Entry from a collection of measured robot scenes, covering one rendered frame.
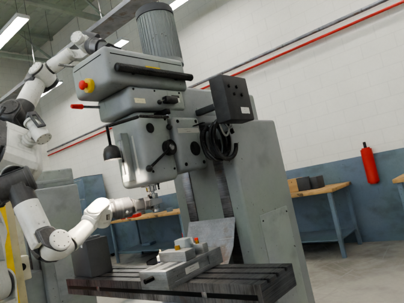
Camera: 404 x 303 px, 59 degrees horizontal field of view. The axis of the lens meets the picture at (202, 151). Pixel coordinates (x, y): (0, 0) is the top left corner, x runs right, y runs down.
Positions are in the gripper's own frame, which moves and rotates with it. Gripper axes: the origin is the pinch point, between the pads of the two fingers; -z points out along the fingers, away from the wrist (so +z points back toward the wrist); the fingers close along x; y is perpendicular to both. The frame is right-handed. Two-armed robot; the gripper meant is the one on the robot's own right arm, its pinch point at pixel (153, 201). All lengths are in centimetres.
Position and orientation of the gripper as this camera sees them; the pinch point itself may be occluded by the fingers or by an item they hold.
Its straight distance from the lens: 164.4
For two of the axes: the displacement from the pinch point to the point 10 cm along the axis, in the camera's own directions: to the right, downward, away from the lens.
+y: 1.9, 9.8, -0.9
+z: -8.9, 1.4, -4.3
